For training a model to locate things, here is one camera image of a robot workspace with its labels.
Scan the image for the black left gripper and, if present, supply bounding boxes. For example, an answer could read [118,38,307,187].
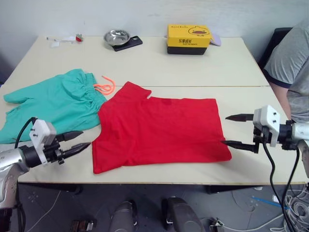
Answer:
[44,130,92,166]

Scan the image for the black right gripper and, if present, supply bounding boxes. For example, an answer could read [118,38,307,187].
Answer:
[220,113,271,155]

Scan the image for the green shorts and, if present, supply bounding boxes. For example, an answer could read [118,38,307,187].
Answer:
[0,68,108,145]

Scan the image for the red t-shirt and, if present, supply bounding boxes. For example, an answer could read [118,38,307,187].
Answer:
[92,81,233,175]

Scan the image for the person in grey t-shirt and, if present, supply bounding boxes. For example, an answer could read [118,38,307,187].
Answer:
[263,17,309,124]

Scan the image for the black table foot bar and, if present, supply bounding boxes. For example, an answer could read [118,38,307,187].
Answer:
[205,185,264,195]

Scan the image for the blue stick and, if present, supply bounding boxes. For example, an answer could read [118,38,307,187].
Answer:
[252,195,290,210]

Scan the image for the dark grey rounded shape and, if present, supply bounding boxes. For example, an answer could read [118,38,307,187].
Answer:
[109,200,140,232]
[161,196,206,232]

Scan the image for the black chair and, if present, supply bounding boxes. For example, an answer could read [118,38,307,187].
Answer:
[257,27,294,71]

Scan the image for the lilac flat object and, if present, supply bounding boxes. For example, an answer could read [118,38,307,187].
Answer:
[209,33,223,46]

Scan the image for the yellow duck print box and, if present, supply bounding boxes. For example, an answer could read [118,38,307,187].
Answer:
[166,23,213,56]

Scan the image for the steel bowl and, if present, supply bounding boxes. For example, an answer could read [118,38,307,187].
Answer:
[103,29,131,48]

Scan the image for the black kitchen scale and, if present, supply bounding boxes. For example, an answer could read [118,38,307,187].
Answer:
[111,35,143,52]

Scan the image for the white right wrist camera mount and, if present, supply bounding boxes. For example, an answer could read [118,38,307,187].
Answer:
[252,105,281,147]

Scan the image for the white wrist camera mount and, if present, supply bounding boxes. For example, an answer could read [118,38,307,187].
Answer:
[252,105,281,147]
[29,119,57,167]

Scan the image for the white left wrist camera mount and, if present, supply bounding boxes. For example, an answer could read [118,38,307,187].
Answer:
[29,119,57,167]

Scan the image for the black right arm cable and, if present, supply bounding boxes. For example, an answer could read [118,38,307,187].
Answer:
[262,131,301,232]

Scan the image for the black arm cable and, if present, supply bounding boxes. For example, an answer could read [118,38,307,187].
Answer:
[262,131,301,232]
[14,117,38,149]

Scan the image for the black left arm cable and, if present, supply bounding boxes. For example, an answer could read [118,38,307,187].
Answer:
[14,117,38,149]

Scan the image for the orange drawstring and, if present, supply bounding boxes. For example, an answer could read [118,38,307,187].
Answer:
[93,75,117,96]

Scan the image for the thin white floor cable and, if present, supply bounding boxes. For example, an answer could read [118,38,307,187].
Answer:
[30,190,62,232]

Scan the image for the white floor cable bundle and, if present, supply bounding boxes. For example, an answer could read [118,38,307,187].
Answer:
[283,187,309,232]

